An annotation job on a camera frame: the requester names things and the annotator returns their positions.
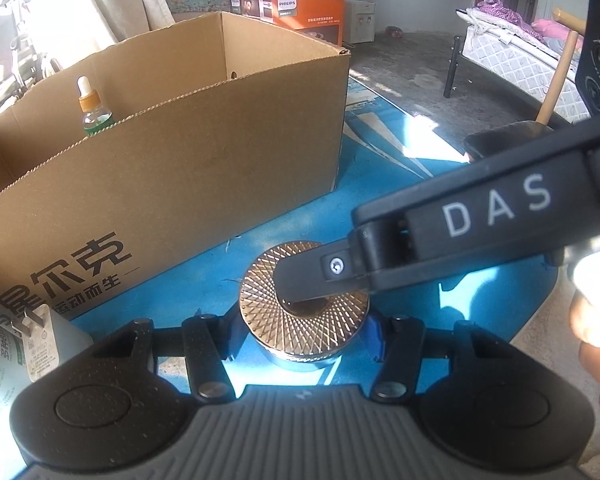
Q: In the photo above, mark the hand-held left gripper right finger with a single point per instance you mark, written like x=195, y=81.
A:
x=376, y=332

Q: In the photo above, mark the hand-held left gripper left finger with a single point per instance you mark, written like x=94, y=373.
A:
x=205, y=355

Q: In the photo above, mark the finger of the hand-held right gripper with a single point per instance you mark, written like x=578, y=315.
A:
x=310, y=275

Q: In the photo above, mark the round gold patterned tin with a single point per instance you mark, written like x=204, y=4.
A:
x=300, y=335

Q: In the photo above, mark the brown cardboard box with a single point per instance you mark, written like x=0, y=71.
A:
x=180, y=160

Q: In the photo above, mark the wooden chair with black seat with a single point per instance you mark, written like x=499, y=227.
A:
x=510, y=140

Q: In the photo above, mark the blue printed mat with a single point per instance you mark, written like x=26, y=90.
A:
x=395, y=175

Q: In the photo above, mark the white charger plug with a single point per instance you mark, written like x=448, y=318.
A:
x=40, y=345

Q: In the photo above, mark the white quilted mattress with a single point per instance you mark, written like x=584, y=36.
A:
x=520, y=60

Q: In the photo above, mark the white wet wipes packet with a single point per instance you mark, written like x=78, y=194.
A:
x=0, y=355

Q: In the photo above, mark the pink clothes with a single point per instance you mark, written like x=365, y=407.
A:
x=510, y=15

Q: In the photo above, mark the white water dispenser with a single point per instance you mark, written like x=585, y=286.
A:
x=360, y=22

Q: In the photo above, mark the orange appliance box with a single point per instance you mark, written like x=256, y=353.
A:
x=300, y=7

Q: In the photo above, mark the dropper bottle with orange collar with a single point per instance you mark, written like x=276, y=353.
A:
x=94, y=110

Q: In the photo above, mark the metal wheelchair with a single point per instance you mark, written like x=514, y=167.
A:
x=15, y=65

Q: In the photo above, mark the black metal bed frame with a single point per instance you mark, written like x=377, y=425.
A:
x=452, y=65

